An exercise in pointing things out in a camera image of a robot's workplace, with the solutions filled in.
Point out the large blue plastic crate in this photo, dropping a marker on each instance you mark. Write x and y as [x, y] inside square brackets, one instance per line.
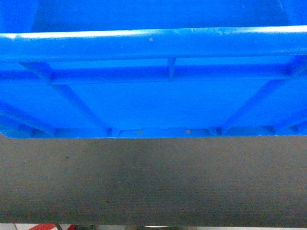
[153, 68]

